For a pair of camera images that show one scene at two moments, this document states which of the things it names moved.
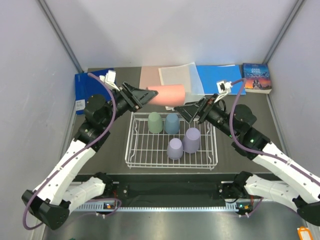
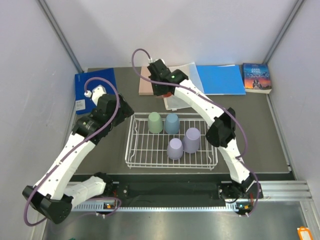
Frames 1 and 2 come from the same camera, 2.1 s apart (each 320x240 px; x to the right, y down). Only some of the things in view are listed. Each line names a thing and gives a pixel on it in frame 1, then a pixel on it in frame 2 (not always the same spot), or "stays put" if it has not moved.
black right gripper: x=190 y=111 → x=156 y=92
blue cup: x=172 y=124 stays put
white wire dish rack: x=157 y=139 stays put
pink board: x=150 y=76 stays put
